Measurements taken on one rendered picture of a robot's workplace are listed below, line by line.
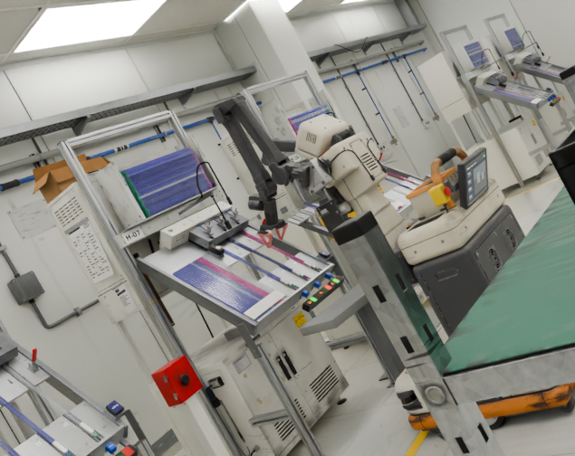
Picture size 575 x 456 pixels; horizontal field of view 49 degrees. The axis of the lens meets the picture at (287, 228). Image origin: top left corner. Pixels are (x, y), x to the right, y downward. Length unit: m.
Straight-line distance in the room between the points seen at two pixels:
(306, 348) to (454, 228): 1.42
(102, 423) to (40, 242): 2.46
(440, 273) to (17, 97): 3.60
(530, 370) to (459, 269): 1.84
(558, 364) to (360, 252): 0.17
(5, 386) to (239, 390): 1.08
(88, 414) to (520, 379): 2.02
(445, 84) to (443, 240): 5.20
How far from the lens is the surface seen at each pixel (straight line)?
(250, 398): 3.14
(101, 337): 4.68
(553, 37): 10.27
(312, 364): 3.48
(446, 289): 2.42
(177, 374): 2.68
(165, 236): 3.26
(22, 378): 2.56
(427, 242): 2.37
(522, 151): 7.36
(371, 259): 0.54
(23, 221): 4.69
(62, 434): 2.38
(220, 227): 3.38
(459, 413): 0.58
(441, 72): 7.46
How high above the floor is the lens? 1.14
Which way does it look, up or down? 2 degrees down
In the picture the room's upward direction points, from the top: 29 degrees counter-clockwise
